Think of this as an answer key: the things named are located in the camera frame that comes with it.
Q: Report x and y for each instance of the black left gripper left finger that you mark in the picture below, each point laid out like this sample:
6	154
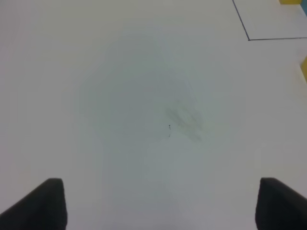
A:
44	208

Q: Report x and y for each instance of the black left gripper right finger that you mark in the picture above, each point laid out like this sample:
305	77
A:
279	207

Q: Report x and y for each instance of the yellow template cube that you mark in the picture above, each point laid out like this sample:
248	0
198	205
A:
290	2

